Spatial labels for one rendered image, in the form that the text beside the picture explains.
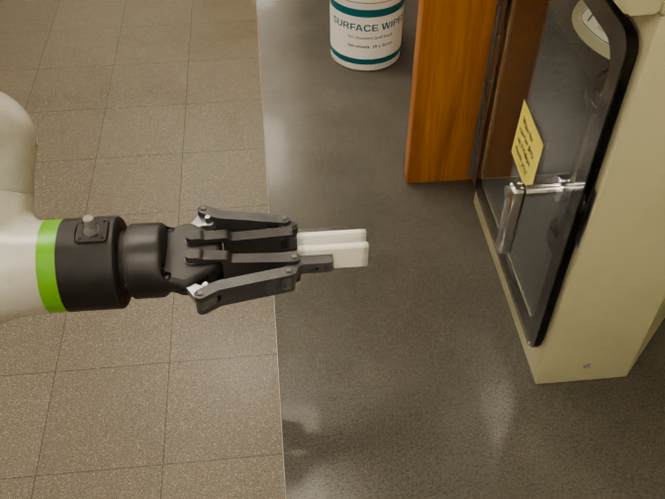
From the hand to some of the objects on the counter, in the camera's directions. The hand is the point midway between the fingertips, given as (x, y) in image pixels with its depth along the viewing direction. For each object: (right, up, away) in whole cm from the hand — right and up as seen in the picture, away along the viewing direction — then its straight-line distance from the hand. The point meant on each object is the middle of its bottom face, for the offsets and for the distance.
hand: (332, 249), depth 76 cm
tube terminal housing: (+35, -4, +24) cm, 42 cm away
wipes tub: (+6, +36, +63) cm, 73 cm away
